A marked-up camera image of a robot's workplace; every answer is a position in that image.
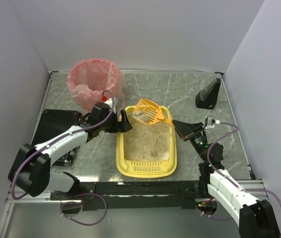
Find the pink lined waste basket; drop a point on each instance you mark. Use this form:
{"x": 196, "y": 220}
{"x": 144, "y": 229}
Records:
{"x": 89, "y": 78}

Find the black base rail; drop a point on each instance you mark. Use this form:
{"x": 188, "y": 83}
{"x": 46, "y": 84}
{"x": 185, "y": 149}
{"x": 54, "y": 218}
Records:
{"x": 186, "y": 194}

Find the yellow litter box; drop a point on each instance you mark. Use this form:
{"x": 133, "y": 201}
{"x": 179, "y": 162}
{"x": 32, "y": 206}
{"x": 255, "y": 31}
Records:
{"x": 134, "y": 147}

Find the black triangular scoop holder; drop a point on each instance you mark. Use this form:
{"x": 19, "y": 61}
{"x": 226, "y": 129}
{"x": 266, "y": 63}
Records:
{"x": 207, "y": 97}

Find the litter clump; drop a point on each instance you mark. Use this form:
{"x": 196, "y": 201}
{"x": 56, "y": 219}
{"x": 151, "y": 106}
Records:
{"x": 154, "y": 155}
{"x": 138, "y": 113}
{"x": 145, "y": 118}

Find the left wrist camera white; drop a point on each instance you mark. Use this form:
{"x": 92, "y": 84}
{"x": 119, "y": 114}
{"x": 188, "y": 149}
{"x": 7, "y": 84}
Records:
{"x": 112, "y": 103}

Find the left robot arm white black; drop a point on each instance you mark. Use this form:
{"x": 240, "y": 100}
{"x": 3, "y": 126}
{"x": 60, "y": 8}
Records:
{"x": 31, "y": 169}

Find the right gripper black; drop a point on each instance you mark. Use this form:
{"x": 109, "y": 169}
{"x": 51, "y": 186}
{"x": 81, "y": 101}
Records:
{"x": 190, "y": 132}

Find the orange litter scoop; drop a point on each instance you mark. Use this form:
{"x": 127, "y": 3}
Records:
{"x": 152, "y": 111}

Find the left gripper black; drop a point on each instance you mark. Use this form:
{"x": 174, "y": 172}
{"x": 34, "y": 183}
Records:
{"x": 117, "y": 124}

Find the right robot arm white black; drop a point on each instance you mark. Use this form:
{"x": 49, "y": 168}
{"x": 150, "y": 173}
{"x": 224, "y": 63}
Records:
{"x": 255, "y": 218}

